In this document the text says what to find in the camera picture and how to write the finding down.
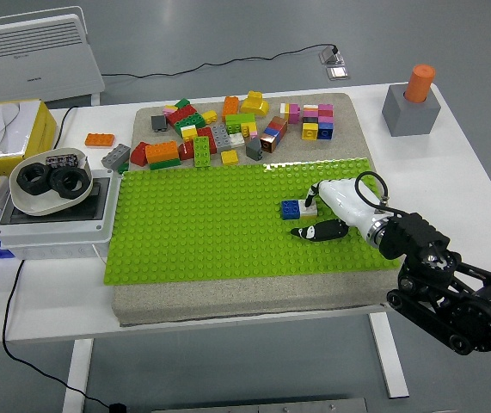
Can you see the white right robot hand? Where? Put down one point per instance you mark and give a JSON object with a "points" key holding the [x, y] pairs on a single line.
{"points": [[348, 202]]}

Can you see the white square toy brick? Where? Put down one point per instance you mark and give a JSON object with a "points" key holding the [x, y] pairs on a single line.
{"points": [[309, 209]]}

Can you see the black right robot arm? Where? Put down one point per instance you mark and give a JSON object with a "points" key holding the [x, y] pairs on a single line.
{"points": [[447, 284]]}

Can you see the blue square toy brick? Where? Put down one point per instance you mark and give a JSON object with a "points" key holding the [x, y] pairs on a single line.
{"points": [[290, 209]]}

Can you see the yellow square toy brick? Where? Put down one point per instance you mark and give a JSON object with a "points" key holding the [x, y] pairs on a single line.
{"points": [[229, 157]]}

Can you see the small white toy brick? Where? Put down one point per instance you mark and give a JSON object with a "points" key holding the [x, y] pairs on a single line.
{"points": [[236, 139]]}

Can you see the yellow curved toy brick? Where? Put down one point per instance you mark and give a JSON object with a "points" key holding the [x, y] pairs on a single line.
{"points": [[255, 104]]}

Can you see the small lime toy brick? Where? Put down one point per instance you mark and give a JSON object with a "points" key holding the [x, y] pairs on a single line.
{"points": [[234, 128]]}

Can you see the long lime toy brick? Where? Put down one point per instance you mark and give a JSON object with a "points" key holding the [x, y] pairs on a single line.
{"points": [[241, 118]]}

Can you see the green studded baseplate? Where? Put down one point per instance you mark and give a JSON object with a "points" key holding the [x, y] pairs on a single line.
{"points": [[210, 232]]}

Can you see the tall orange toy brick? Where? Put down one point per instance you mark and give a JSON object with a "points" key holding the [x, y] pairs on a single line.
{"points": [[230, 106]]}

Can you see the small yellow toy brick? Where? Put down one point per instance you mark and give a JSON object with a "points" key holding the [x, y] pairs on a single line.
{"points": [[210, 117]]}

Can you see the long red toy brick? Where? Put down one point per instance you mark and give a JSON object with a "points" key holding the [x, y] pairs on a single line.
{"points": [[182, 114]]}

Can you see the large orange toy brick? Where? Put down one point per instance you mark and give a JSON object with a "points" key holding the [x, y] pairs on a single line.
{"points": [[162, 151]]}

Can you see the dark grey toy brick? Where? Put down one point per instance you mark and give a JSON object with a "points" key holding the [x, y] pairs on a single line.
{"points": [[159, 123]]}

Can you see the red sloped toy brick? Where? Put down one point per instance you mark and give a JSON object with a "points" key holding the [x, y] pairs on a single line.
{"points": [[139, 154]]}

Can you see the tiny green toy brick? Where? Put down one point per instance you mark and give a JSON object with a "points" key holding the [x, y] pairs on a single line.
{"points": [[123, 168]]}

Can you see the long grey toy brick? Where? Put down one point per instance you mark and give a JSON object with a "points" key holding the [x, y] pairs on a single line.
{"points": [[116, 155]]}

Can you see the flat orange toy brick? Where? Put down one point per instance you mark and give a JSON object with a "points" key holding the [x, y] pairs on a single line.
{"points": [[100, 139]]}

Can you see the blue pink brick stack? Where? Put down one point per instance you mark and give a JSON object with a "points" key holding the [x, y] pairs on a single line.
{"points": [[326, 122]]}

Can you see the yellow black white brick stack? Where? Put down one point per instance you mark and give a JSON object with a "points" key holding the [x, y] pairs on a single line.
{"points": [[309, 125]]}

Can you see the brown blue red brick stack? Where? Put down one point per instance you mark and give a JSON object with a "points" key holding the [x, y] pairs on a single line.
{"points": [[274, 132]]}

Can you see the grey block holder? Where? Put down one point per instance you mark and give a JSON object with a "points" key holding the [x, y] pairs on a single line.
{"points": [[408, 118]]}

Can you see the dark grey holed brick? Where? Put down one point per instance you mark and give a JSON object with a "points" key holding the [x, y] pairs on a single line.
{"points": [[255, 148]]}

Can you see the yellow pink brick stack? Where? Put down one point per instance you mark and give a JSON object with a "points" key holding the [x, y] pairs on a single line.
{"points": [[250, 130]]}

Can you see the closed floor socket plate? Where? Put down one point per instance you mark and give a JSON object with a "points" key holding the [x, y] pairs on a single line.
{"points": [[339, 73]]}

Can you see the orange cylinder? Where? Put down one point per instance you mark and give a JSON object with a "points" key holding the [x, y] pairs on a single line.
{"points": [[419, 81]]}

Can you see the grey-brown mat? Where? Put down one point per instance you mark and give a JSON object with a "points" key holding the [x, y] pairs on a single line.
{"points": [[245, 301]]}

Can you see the grey eight-stud brick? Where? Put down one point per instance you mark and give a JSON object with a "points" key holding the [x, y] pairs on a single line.
{"points": [[220, 136]]}

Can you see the open floor socket with plug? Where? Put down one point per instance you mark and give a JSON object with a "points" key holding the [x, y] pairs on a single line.
{"points": [[332, 56]]}

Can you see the green eight-stud brick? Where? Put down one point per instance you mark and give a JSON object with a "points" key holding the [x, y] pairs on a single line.
{"points": [[202, 151]]}

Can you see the white table leg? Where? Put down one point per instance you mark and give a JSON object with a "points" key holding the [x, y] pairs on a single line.
{"points": [[77, 374], [389, 357]]}

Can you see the long dark green brick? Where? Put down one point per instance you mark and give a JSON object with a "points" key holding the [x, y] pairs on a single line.
{"points": [[190, 122]]}

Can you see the dark green flat brick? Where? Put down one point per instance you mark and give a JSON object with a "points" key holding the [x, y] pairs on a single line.
{"points": [[165, 164]]}

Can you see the small dark green brick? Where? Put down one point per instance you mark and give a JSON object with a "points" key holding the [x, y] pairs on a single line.
{"points": [[182, 103]]}

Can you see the small pink yellow brick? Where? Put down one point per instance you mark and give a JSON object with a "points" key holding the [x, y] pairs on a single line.
{"points": [[170, 109]]}

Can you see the small black studded part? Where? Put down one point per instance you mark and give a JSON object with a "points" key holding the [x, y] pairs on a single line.
{"points": [[61, 161]]}

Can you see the large black nut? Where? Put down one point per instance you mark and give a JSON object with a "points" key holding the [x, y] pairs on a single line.
{"points": [[23, 180], [58, 187]]}

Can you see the grey junction box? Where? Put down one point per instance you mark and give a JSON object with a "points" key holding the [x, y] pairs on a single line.
{"points": [[56, 236]]}

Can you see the white bowl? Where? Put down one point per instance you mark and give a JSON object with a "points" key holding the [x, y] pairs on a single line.
{"points": [[38, 205]]}

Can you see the yellow tissue box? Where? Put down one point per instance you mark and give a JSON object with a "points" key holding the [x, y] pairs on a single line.
{"points": [[8, 129]]}

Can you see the white panel heater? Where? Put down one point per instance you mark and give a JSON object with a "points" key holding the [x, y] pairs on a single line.
{"points": [[26, 56]]}

